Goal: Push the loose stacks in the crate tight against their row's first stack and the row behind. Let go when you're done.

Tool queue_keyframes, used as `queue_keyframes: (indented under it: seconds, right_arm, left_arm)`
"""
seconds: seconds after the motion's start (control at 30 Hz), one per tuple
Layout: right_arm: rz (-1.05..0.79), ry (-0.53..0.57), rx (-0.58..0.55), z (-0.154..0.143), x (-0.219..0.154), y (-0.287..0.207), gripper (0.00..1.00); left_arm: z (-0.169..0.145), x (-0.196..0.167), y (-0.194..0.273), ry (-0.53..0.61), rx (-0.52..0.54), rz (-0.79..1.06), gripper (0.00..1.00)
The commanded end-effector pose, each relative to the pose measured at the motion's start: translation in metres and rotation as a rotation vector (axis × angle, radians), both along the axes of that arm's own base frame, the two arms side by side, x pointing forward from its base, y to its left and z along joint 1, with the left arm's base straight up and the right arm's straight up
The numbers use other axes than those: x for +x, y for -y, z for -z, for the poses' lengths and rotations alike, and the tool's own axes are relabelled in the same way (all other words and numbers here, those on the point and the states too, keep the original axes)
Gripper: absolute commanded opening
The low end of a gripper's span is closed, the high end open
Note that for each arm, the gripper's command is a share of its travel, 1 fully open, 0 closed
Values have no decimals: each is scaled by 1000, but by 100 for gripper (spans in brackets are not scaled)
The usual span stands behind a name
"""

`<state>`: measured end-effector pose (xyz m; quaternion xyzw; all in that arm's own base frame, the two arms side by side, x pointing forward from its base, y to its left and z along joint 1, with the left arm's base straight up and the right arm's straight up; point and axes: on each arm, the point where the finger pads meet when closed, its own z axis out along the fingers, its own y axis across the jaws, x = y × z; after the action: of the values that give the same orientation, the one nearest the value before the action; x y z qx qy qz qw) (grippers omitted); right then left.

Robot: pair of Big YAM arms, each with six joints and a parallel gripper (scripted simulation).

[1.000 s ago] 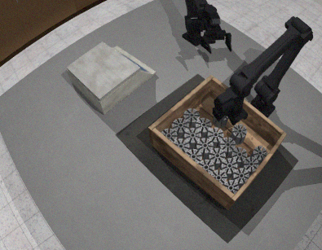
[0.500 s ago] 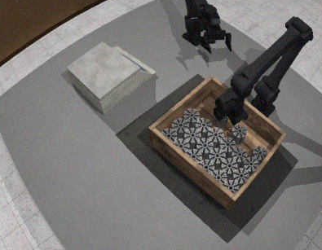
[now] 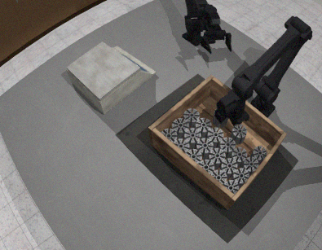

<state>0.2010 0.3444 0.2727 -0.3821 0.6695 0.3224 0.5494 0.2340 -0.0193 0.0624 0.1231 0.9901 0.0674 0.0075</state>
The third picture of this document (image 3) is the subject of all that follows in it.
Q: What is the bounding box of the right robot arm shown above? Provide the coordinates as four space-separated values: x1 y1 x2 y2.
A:
183 0 222 46

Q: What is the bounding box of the grey slotted metal stack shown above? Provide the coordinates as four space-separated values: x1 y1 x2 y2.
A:
196 138 214 160
213 116 227 128
241 157 258 176
183 108 200 129
220 158 237 179
211 170 227 184
172 118 189 139
173 138 190 153
250 146 267 165
231 168 249 188
161 129 177 143
199 160 214 174
223 180 239 194
218 138 236 158
184 128 201 149
195 118 212 138
230 147 247 168
207 128 223 149
230 124 247 145
186 149 202 164
208 148 226 169

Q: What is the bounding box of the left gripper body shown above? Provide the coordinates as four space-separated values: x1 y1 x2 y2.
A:
230 106 249 125

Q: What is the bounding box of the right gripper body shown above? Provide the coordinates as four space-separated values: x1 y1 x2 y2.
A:
204 30 230 44

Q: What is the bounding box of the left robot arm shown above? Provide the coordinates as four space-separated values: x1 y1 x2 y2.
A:
214 16 312 124

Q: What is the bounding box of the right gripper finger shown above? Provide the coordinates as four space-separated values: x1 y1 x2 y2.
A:
225 34 232 52
201 36 211 54

